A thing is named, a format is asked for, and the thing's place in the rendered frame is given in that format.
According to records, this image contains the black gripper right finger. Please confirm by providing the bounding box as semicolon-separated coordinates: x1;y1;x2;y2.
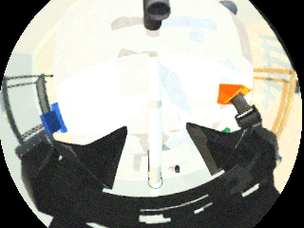
185;122;254;176

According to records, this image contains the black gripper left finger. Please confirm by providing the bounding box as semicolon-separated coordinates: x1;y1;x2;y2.
52;125;128;190

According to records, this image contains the green ring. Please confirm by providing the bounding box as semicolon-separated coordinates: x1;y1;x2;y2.
223;128;231;133

